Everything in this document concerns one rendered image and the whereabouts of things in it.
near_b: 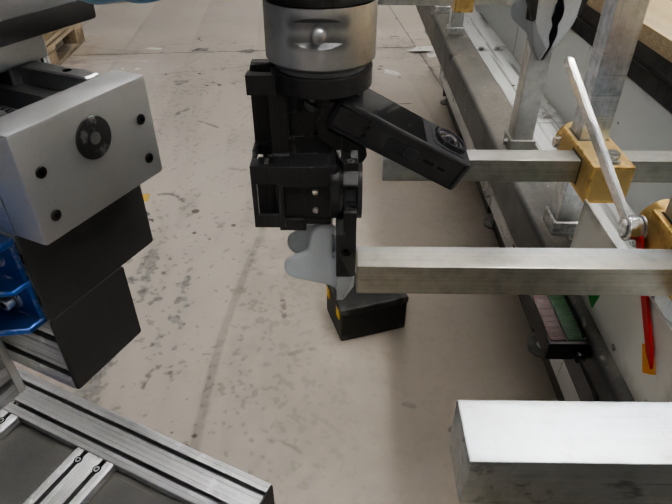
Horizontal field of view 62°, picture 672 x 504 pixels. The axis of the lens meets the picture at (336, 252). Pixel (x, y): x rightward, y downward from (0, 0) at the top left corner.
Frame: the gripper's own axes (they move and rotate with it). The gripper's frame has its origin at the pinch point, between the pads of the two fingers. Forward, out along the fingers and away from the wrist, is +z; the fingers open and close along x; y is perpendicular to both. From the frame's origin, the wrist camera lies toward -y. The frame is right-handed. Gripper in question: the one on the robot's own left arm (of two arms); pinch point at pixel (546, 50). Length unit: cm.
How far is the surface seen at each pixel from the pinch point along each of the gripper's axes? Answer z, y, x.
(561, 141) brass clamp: 12.7, 0.6, -6.3
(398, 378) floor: 95, 34, -5
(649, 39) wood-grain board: 6.7, 17.7, -35.8
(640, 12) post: -4.5, -4.0, -8.3
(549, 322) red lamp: 25.0, -18.0, 6.6
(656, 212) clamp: 8.2, -22.7, 2.7
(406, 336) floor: 95, 48, -14
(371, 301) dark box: 83, 53, -4
